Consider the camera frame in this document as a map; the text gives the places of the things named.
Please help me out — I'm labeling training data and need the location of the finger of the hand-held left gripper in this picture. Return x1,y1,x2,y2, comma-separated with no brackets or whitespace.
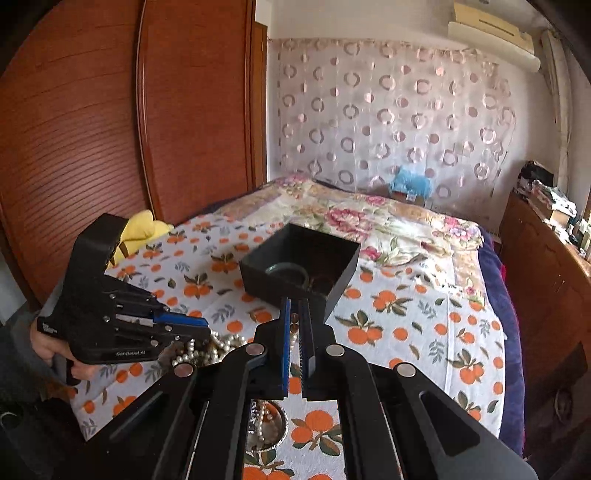
110,322,211,346
111,294,209,328

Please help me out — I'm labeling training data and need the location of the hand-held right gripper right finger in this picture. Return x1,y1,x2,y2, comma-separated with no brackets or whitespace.
299,300,527,480

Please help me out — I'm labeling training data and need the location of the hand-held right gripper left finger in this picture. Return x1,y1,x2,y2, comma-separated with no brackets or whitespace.
55,298,291,480

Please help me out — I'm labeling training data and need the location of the pile of beaded jewelry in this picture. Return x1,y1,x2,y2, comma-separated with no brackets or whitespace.
171,332,289,455

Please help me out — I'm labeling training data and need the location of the brown bead bracelet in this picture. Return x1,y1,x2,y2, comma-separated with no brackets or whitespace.
307,274,333,296

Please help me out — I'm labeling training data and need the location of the green bangle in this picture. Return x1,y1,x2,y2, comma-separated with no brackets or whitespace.
263,261,308,289

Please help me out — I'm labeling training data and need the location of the black jewelry box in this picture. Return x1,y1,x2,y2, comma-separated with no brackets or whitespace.
239,222,362,321

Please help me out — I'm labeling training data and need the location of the person's left hand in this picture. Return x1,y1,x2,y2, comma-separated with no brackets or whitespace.
30,323,112,381

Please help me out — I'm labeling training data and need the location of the yellow plush toy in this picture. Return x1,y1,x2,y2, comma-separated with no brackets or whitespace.
107,210,175,268

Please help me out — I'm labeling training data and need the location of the orange fruit print sheet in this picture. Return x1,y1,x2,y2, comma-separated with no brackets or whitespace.
71,212,506,480

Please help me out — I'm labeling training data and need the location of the floral blanket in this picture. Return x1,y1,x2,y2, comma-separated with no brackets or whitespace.
203,173,485,296

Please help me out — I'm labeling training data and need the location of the wooden wardrobe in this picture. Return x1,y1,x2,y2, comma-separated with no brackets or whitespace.
0,0,269,315

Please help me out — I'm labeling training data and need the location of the blue plastic bag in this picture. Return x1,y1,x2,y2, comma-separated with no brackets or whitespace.
388,165,435,200

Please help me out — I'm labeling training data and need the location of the dark purple blanket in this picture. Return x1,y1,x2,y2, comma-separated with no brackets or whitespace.
475,226,527,457

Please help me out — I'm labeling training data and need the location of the wooden cabinet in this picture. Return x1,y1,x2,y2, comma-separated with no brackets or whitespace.
499,189,591,453

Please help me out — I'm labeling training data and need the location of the white window curtain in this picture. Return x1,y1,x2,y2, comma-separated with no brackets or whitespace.
540,30,573,185

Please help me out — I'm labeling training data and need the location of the air conditioner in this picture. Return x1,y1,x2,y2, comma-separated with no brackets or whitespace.
448,0,542,72

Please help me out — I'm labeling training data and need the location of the circle pattern wall curtain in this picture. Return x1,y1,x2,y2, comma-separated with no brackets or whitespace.
274,38,515,227

